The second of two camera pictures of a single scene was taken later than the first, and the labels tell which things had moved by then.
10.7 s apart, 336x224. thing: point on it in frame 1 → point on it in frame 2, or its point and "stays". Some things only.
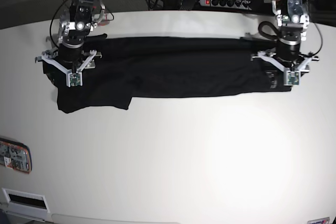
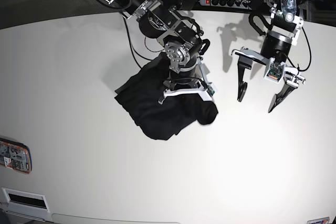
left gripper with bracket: x=71 y=59 → x=195 y=82
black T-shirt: x=146 y=66 → x=139 y=95
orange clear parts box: x=16 y=155 stays
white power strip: x=241 y=4 stays
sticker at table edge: x=324 y=220 stays
